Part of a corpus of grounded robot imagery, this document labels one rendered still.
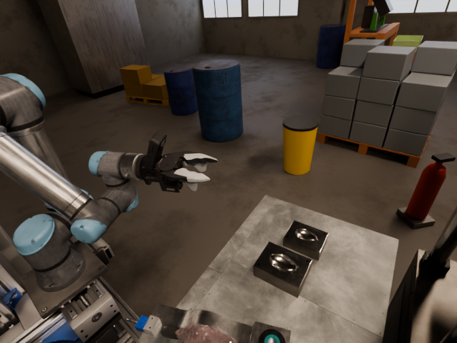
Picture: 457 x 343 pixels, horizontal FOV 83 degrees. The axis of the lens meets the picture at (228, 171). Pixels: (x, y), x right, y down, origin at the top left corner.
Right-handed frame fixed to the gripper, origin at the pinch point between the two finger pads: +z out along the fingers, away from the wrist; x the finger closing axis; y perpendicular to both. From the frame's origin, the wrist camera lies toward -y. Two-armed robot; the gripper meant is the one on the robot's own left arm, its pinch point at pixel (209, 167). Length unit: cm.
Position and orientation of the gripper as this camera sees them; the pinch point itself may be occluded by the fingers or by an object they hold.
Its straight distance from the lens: 66.6
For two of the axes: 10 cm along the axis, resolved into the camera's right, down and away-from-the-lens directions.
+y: 1.0, 7.4, 6.7
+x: -2.3, 6.7, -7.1
